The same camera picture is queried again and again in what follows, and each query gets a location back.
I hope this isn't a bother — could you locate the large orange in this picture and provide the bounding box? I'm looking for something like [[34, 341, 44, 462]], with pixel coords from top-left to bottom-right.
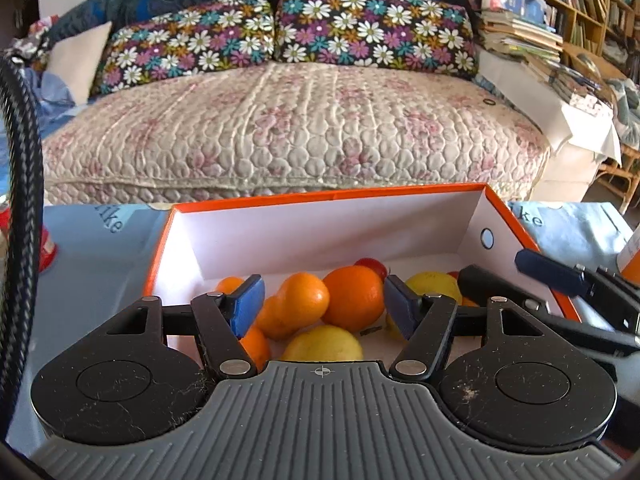
[[322, 265, 385, 333], [276, 272, 331, 337]]

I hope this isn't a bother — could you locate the sofa with quilted cover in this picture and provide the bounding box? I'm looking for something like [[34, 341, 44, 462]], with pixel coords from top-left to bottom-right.
[[42, 62, 551, 206]]

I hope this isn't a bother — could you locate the wicker chair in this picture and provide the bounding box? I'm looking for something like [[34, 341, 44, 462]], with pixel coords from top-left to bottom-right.
[[560, 42, 640, 216]]

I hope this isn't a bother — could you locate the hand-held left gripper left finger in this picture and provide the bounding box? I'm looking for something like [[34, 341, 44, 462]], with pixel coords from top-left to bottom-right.
[[102, 274, 266, 381]]

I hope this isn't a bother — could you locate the yellow lemon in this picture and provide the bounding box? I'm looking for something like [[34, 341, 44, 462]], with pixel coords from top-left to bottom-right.
[[386, 271, 463, 337], [281, 325, 364, 362]]

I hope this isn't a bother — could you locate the orange cardboard box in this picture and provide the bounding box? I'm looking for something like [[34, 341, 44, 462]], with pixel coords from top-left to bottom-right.
[[142, 183, 583, 361]]

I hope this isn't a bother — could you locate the white cloth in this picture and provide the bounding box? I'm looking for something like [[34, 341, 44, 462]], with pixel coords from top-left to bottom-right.
[[475, 50, 623, 166]]

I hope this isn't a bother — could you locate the blue leaf chair cushion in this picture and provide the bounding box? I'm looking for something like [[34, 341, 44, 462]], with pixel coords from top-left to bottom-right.
[[607, 77, 640, 151]]

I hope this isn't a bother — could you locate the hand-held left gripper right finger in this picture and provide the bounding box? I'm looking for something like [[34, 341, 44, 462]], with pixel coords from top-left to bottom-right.
[[384, 274, 556, 381]]

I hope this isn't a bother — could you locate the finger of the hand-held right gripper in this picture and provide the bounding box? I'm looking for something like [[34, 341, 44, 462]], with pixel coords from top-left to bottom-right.
[[515, 249, 640, 333], [457, 265, 640, 358]]

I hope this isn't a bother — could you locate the wooden bookshelf with books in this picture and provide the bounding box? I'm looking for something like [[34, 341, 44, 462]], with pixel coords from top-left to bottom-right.
[[542, 0, 640, 81]]

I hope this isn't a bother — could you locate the orange cup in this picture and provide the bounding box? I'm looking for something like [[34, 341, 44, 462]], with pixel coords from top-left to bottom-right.
[[616, 222, 640, 281]]

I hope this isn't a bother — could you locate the black braided cable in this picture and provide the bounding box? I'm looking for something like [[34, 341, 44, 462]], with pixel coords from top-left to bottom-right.
[[0, 55, 46, 426]]

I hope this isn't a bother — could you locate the stack of books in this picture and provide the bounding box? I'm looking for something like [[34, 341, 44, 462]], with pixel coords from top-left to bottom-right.
[[477, 0, 616, 111]]

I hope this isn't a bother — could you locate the blue checked bed sheet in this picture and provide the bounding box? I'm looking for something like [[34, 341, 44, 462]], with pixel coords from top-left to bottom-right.
[[22, 67, 86, 136]]

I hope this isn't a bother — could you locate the patterned clothes pile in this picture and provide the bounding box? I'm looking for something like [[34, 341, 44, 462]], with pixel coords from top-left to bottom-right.
[[7, 15, 53, 61]]

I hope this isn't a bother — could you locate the floral cushion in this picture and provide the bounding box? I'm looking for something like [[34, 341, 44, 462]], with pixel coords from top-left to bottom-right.
[[90, 0, 276, 97], [274, 0, 478, 81]]

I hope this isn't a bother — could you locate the beige pillow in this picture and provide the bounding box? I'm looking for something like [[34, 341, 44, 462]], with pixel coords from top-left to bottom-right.
[[45, 21, 113, 107]]

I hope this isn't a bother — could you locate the light blue tablecloth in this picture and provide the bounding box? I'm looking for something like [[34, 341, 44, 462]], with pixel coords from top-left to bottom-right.
[[7, 200, 640, 461]]

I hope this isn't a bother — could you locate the red soda can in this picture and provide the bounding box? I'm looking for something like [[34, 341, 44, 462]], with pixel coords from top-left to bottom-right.
[[0, 205, 58, 273]]

